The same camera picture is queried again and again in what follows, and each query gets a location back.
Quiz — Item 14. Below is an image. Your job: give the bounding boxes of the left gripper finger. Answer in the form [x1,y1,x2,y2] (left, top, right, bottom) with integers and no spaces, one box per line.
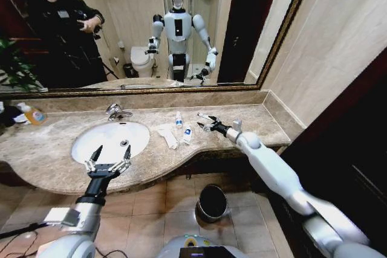
[112,145,133,173]
[83,145,103,173]

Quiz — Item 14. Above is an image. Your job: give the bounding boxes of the white oval sink basin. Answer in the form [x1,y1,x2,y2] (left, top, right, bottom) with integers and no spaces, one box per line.
[70,121,151,166]

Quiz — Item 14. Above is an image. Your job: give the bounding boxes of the dark round trash bin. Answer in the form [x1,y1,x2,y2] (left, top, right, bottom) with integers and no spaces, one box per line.
[194,183,230,224]

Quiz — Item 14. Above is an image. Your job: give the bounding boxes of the small black bathroom bin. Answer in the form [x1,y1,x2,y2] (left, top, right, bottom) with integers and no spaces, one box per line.
[123,62,139,79]

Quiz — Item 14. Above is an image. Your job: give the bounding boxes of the white tube with blue label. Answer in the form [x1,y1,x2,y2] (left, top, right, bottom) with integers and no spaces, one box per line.
[181,125,195,146]

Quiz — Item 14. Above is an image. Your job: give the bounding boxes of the crumpled white tissue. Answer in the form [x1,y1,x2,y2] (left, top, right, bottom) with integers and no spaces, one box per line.
[156,123,180,150]

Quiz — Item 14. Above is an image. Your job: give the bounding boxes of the chrome faucet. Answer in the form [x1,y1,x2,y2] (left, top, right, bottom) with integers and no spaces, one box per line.
[105,103,134,122]

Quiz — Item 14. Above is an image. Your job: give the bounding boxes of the orange soap pump bottle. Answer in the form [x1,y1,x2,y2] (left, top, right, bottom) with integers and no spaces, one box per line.
[17,102,48,126]

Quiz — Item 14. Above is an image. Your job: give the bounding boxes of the white robot front shell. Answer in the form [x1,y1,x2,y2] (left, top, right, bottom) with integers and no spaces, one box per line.
[155,234,252,258]

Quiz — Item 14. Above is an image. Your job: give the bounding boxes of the green leafy plant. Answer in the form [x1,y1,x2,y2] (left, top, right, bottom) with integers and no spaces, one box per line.
[0,37,41,93]

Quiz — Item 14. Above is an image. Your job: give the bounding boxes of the dark wooden door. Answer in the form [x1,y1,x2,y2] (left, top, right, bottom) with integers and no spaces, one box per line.
[279,55,387,258]

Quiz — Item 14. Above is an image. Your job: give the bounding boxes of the black floor cable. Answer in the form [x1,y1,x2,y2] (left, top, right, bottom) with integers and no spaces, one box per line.
[0,222,50,241]

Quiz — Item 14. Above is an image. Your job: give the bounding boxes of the wall mirror with dark frame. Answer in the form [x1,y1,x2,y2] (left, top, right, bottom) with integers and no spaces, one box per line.
[0,0,317,99]

